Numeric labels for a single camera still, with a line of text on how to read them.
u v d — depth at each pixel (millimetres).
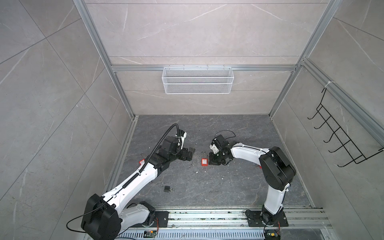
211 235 699
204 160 927
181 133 690
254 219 728
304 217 748
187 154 716
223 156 798
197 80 1009
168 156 594
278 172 493
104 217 381
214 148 797
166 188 833
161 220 733
